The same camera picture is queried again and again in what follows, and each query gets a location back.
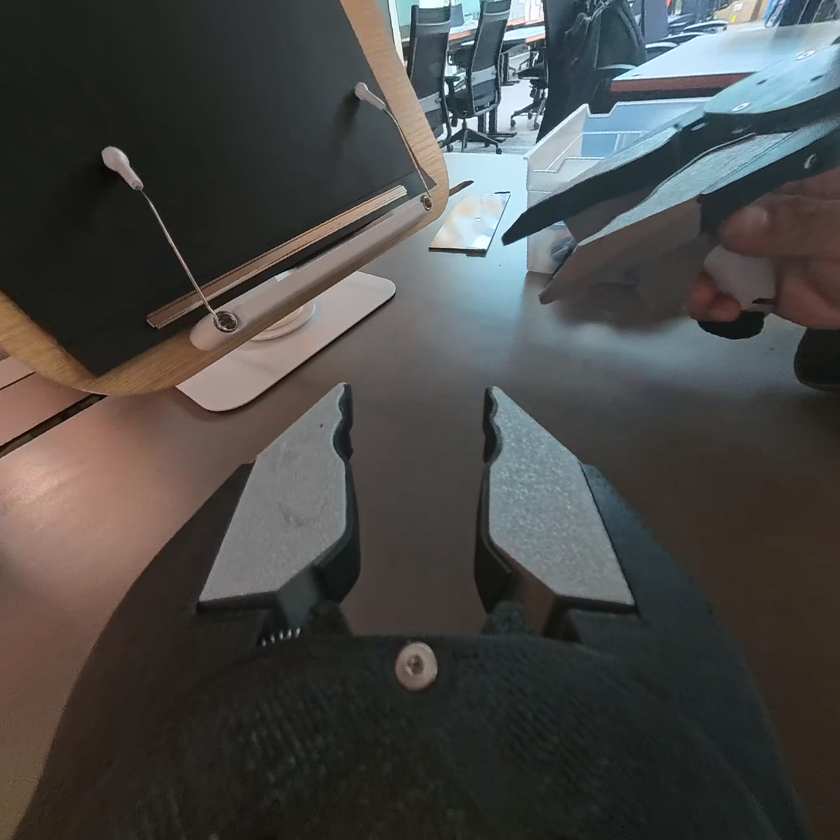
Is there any black jacket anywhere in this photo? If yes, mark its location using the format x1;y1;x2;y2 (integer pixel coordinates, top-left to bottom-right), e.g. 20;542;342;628
543;0;648;144

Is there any white plastic bin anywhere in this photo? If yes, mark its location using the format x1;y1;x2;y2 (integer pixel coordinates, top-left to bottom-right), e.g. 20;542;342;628
523;103;713;274

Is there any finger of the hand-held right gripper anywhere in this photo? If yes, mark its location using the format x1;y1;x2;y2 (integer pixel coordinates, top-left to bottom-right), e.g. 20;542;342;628
539;190;710;305
501;117;708;246

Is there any wooden book stand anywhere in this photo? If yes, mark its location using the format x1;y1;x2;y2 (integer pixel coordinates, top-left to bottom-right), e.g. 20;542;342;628
0;0;451;413

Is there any black mesh office chair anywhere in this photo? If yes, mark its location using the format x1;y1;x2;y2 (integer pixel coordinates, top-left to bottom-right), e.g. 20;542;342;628
511;58;550;133
406;3;455;140
445;0;514;156

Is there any person's right hand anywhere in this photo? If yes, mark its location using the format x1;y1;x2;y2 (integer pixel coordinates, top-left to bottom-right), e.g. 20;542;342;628
686;174;840;329

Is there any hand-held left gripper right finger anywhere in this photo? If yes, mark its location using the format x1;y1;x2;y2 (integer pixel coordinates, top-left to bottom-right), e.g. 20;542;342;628
474;386;637;632

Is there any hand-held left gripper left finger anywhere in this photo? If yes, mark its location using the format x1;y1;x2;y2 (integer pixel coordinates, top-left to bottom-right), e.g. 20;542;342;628
197;382;362;616

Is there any clear acrylic sheet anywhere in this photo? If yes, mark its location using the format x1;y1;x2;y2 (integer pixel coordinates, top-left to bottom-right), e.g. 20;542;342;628
428;189;512;256

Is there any desk with red-brown edge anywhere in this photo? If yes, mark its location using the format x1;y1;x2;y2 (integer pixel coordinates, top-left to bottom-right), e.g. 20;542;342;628
609;20;840;101

